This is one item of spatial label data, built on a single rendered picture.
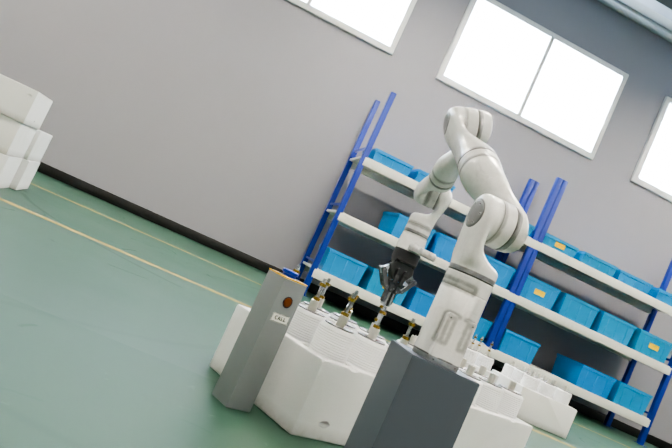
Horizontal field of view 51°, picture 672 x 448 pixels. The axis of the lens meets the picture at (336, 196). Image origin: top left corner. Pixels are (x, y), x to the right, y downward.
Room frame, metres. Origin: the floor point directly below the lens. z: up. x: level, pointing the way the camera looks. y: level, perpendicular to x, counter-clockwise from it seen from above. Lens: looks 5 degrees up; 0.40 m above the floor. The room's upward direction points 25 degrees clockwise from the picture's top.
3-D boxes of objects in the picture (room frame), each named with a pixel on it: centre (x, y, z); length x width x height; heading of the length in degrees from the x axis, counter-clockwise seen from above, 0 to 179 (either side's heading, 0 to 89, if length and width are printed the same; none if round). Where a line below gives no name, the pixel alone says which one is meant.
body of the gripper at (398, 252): (1.96, -0.25, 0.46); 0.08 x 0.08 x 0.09
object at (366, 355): (1.79, -0.23, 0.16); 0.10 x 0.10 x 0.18
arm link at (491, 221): (1.34, -0.30, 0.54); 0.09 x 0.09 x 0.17; 16
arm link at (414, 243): (1.94, -0.25, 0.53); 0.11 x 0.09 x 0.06; 28
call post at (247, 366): (1.64, 0.02, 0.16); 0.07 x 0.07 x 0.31; 39
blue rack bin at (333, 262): (6.46, -0.28, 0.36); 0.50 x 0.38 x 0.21; 11
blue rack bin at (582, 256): (6.84, -2.48, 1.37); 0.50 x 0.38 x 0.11; 10
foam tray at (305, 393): (1.89, -0.15, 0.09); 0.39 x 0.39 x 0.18; 39
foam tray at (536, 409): (4.32, -1.58, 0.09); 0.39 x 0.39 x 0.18; 13
